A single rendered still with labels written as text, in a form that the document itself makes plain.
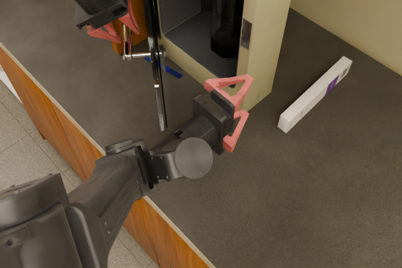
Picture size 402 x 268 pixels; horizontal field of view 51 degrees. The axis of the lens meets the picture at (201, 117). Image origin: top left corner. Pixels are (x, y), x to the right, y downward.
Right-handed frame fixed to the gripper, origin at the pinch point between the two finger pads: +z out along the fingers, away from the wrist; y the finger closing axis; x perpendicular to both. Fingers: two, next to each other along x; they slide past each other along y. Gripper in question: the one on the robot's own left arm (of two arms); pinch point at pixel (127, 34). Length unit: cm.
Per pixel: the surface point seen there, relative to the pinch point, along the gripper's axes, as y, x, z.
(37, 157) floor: 105, -51, 83
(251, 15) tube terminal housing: -23.1, 3.4, 5.8
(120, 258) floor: 70, 4, 100
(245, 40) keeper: -19.8, 3.0, 11.7
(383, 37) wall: -49, -13, 47
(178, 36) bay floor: -1.8, -17.8, 21.7
